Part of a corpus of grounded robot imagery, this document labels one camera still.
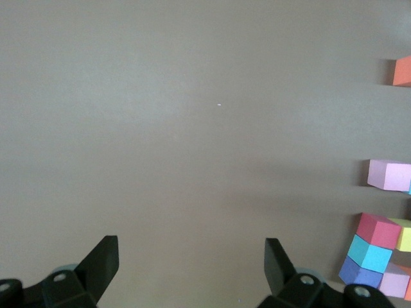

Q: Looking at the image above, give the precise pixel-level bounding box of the yellow foam cube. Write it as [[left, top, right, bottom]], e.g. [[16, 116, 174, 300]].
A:
[[387, 218, 411, 253]]

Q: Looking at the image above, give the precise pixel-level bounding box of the red foam cube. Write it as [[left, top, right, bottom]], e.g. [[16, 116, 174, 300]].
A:
[[356, 212, 403, 250]]

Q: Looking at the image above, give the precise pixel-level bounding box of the dark violet foam cube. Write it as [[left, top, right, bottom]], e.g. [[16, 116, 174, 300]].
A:
[[338, 255, 383, 289]]

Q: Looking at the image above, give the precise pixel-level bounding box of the large table cover sheet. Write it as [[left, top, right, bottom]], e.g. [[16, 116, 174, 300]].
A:
[[0, 0, 411, 308]]

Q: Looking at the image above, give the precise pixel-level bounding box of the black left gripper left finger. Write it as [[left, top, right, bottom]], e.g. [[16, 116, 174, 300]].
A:
[[0, 235, 121, 308]]

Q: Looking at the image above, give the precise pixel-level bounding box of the pink foam cube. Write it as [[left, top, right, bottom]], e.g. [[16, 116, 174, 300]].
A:
[[367, 159, 411, 193], [378, 262, 411, 299]]

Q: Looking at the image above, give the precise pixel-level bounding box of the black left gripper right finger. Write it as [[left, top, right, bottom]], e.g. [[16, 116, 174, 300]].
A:
[[258, 237, 394, 308]]

